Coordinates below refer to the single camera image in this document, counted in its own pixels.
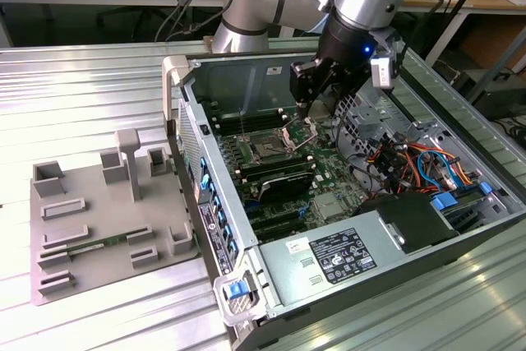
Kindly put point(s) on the CPU socket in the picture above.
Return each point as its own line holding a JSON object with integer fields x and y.
{"x": 266, "y": 147}

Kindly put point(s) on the open grey PC case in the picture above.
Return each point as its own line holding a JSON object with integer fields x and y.
{"x": 230, "y": 79}

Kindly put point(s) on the black expansion card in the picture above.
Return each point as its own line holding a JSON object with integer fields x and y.
{"x": 287, "y": 186}

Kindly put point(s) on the blue case latch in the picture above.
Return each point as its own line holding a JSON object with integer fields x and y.
{"x": 236, "y": 289}

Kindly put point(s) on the black desktop computer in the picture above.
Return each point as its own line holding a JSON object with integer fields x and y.
{"x": 501, "y": 100}

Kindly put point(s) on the grey parts rack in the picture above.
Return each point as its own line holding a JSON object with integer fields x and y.
{"x": 111, "y": 211}

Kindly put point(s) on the grey power supply unit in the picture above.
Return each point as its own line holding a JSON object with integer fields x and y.
{"x": 287, "y": 285}

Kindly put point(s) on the silver chipset heatsink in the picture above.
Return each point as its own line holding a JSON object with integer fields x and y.
{"x": 333, "y": 207}

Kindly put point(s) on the green RAM stick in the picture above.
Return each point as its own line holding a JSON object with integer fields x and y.
{"x": 98, "y": 243}

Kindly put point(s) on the blue disk carrier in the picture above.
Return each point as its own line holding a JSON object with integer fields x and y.
{"x": 444, "y": 203}

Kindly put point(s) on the silver drive cage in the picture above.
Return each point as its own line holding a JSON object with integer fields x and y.
{"x": 370, "y": 121}

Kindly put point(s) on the green motherboard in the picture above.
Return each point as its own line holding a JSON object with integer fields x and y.
{"x": 328, "y": 178}

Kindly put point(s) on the black expansion slot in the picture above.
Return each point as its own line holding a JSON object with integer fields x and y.
{"x": 279, "y": 229}
{"x": 275, "y": 217}

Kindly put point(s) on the black plastic shroud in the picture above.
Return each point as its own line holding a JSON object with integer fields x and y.
{"x": 411, "y": 219}

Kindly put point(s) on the black RAM slot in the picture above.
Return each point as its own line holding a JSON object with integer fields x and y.
{"x": 271, "y": 164}
{"x": 250, "y": 124}
{"x": 275, "y": 172}
{"x": 246, "y": 114}

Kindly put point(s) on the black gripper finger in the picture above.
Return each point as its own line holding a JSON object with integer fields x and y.
{"x": 347, "y": 88}
{"x": 306, "y": 79}

